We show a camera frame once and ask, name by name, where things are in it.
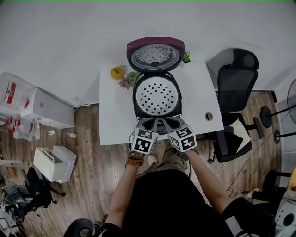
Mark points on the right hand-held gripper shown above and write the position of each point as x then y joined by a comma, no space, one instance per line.
185,142

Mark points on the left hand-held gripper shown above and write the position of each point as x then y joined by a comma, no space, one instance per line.
142,144

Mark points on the purple rice cooker lid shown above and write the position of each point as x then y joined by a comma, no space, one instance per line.
155,41

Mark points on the person's left forearm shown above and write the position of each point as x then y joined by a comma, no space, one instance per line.
122,196

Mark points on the person's right forearm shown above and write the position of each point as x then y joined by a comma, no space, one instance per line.
208,180

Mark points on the white perforated steamer tray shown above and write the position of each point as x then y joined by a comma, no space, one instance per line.
141,96

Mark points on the white table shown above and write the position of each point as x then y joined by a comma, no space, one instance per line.
115,115

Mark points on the person's legs olive trousers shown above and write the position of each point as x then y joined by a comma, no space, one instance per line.
171,159

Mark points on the pink green leafy plant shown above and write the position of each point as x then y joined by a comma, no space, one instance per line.
129,79

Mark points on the yellow orange fruit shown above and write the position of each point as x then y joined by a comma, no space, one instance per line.
116,73

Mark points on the white cushion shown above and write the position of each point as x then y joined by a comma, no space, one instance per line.
240,134

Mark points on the small green succulent pot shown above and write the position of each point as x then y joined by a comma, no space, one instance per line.
186,58

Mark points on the black mesh office chair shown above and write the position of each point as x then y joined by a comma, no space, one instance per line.
236,88

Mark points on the person's torso black shirt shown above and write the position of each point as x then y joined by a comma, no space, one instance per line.
166,203

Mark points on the black standing fan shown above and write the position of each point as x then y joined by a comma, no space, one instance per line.
266,116

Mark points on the white water dispenser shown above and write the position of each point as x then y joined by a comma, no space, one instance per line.
51,108

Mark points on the white box appliance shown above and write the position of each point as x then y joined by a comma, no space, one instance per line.
55,166

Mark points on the black stand round base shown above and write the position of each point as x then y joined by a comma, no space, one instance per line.
276,136

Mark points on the black round stool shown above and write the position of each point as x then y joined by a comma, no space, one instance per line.
78,228

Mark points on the yellow wooden table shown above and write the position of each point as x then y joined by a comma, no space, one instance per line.
292,180

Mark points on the black swivel chair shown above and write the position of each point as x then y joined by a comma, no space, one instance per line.
34,189

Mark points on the clear water jug red label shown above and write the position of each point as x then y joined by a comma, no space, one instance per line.
11,92

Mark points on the grey white device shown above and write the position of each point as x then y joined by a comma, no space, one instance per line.
286,217

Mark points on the plaid cloth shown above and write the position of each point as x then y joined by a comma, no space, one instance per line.
14,192

